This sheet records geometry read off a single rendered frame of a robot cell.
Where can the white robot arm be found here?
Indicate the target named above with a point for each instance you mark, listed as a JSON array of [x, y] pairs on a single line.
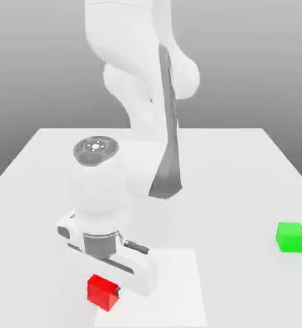
[[110, 184]]

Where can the small green cube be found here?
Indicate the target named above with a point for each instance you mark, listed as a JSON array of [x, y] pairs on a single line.
[[291, 237]]

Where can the small red cube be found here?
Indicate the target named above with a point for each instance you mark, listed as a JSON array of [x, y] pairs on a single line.
[[101, 292]]

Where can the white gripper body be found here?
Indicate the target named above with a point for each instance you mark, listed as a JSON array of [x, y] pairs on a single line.
[[135, 275]]

